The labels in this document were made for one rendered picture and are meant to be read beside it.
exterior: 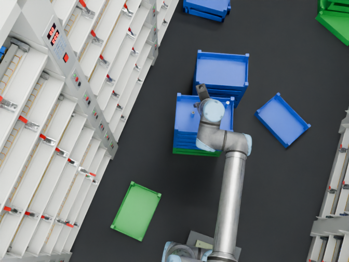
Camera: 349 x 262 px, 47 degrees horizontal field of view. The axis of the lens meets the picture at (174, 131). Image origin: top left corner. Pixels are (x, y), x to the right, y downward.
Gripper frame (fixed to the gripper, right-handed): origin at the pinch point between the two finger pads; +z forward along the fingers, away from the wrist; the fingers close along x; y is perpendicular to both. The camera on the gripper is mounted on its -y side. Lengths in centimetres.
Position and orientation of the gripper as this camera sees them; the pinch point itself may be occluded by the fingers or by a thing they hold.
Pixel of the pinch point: (200, 101)
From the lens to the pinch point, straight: 205.2
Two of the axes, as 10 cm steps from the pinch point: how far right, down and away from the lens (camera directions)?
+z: -0.8, -1.2, 9.9
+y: 3.2, 9.4, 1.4
